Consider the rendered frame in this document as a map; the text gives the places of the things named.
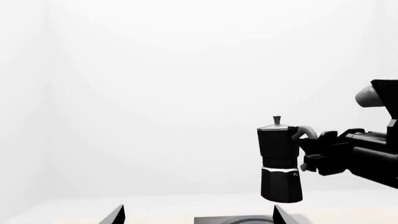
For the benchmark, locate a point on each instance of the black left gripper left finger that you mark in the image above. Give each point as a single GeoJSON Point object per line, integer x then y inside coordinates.
{"type": "Point", "coordinates": [116, 217]}

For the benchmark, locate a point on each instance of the black and silver moka pot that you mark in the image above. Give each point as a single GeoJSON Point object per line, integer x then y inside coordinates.
{"type": "Point", "coordinates": [278, 149]}

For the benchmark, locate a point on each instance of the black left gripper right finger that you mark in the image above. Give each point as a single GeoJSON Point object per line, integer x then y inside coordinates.
{"type": "Point", "coordinates": [281, 217]}

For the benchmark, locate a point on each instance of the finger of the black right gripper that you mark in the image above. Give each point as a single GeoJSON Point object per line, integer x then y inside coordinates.
{"type": "Point", "coordinates": [314, 144]}
{"type": "Point", "coordinates": [323, 164]}

